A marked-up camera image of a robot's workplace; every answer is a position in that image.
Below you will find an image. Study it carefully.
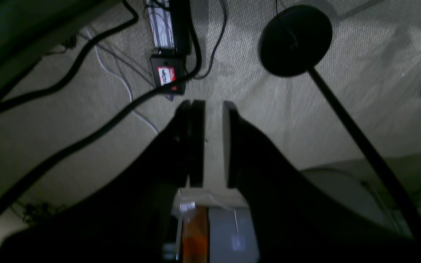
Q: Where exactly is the black round stand base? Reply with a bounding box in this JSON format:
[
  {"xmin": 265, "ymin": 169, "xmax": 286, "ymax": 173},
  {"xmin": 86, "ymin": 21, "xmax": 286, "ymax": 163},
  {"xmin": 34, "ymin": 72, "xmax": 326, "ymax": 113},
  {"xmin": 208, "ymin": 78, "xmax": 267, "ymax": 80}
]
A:
[{"xmin": 258, "ymin": 5, "xmax": 333, "ymax": 77}]

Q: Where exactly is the black power strip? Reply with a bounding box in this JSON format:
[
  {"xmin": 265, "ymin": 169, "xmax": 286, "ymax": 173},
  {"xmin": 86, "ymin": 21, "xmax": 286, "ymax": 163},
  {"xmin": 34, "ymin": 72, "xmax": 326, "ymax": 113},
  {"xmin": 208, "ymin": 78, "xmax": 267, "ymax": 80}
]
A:
[{"xmin": 145, "ymin": 0, "xmax": 192, "ymax": 56}]

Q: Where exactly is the thin black cable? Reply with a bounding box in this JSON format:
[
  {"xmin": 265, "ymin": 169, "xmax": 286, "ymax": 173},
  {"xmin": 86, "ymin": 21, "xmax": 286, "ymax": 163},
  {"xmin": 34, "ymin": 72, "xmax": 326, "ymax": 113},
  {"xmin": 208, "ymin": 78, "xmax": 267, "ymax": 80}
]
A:
[{"xmin": 194, "ymin": 0, "xmax": 227, "ymax": 80}]

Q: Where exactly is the black power adapter red label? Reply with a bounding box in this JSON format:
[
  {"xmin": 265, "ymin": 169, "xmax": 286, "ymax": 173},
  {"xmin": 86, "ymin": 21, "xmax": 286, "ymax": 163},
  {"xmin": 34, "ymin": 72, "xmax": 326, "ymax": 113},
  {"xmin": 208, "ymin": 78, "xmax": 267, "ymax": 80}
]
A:
[{"xmin": 150, "ymin": 54, "xmax": 186, "ymax": 88}]

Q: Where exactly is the black stand pole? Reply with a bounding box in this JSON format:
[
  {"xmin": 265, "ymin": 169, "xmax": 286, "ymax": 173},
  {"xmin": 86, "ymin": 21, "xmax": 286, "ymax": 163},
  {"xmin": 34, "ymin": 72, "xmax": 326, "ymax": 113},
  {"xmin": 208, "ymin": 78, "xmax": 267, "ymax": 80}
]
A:
[{"xmin": 307, "ymin": 66, "xmax": 421, "ymax": 247}]

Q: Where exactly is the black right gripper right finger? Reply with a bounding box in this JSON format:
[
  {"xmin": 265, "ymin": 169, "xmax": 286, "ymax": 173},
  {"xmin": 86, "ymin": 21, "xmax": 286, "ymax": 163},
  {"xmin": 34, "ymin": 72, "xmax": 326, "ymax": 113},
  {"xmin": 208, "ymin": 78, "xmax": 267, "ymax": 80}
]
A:
[{"xmin": 222, "ymin": 101, "xmax": 421, "ymax": 263}]

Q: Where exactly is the thin white cable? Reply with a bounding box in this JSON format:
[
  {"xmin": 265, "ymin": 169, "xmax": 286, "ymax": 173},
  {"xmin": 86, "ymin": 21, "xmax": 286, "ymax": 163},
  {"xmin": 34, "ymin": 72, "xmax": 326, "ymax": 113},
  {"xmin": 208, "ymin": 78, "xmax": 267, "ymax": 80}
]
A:
[{"xmin": 83, "ymin": 27, "xmax": 159, "ymax": 135}]

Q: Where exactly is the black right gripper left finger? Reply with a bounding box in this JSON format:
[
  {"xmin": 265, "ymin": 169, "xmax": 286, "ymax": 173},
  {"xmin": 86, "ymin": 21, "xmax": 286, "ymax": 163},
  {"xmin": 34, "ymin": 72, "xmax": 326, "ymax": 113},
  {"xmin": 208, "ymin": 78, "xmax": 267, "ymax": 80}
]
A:
[{"xmin": 0, "ymin": 100, "xmax": 205, "ymax": 263}]

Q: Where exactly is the thick black cable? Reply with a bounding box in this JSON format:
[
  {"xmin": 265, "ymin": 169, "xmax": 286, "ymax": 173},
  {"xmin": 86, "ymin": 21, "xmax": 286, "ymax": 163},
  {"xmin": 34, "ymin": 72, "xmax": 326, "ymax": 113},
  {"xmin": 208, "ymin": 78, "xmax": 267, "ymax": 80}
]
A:
[{"xmin": 0, "ymin": 22, "xmax": 202, "ymax": 240}]

